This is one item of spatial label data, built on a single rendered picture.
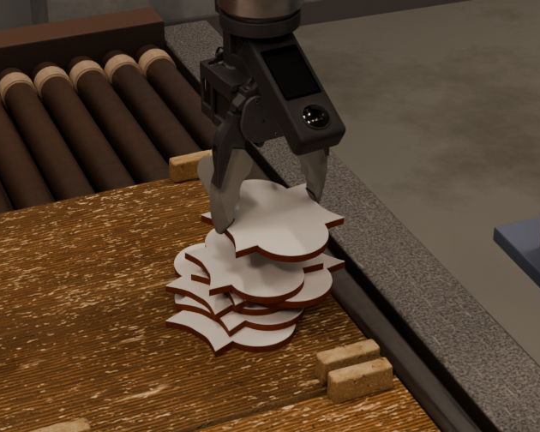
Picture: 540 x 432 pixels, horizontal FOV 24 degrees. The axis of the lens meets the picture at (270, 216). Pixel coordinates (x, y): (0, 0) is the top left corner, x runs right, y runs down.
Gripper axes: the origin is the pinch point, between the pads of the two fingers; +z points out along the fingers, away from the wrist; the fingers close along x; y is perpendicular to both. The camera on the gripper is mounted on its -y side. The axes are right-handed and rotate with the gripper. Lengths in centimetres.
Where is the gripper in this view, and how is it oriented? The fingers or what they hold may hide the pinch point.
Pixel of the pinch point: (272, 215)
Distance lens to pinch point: 117.3
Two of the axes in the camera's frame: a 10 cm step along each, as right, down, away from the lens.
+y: -5.0, -4.6, 7.4
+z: 0.0, 8.5, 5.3
